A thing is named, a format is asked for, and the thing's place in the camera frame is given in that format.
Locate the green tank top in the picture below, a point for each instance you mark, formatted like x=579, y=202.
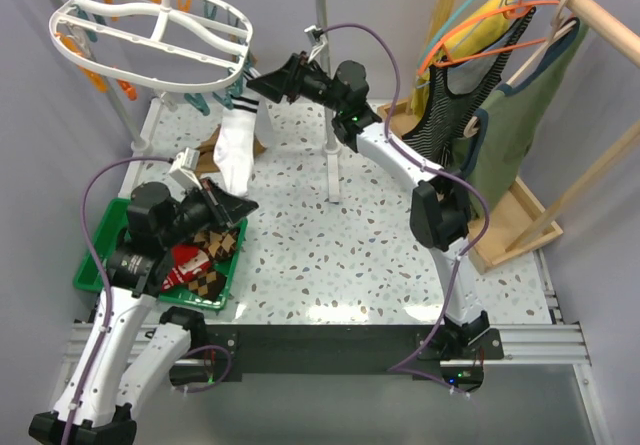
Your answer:
x=490, y=160

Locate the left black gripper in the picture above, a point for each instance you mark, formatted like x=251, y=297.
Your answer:
x=226, y=209

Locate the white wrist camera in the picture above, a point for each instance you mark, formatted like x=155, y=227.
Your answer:
x=182, y=169
x=318, y=41

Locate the orange clothes hanger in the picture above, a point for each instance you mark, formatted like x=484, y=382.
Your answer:
x=436, y=51

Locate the black striped tank top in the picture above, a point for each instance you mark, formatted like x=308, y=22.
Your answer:
x=455, y=93

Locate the brown argyle sock back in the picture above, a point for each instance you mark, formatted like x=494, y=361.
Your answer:
x=217, y=246

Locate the white striped sock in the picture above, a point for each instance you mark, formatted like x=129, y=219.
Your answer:
x=264, y=130
x=233, y=152

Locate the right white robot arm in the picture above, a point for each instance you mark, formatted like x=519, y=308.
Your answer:
x=440, y=204

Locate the brown argyle sock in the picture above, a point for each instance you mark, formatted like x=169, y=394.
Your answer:
x=217, y=246
x=208, y=286

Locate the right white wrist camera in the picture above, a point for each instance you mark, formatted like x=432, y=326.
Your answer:
x=318, y=41

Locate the red christmas sock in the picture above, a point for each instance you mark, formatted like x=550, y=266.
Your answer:
x=189, y=262

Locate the wooden clothes hanger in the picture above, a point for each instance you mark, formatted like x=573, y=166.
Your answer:
x=545, y=40

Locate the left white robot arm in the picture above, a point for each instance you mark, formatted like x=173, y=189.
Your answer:
x=108, y=389

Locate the tan plain sock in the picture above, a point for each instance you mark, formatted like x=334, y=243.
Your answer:
x=205, y=163

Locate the white round clip hanger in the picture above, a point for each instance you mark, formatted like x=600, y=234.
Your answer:
x=211, y=33

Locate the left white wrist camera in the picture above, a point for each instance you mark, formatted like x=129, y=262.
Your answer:
x=182, y=169

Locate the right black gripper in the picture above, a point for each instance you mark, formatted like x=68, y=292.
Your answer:
x=286, y=82

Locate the brown argyle sock front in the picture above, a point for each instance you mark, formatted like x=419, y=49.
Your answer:
x=208, y=286

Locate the green plastic tray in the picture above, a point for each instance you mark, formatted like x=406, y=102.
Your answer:
x=105, y=237

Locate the yellow shirt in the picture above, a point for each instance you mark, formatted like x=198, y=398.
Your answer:
x=470, y=40

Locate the wooden clothes rack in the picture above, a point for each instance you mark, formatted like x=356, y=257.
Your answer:
x=590, y=126

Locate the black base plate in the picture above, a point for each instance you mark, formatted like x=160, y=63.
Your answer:
x=330, y=350

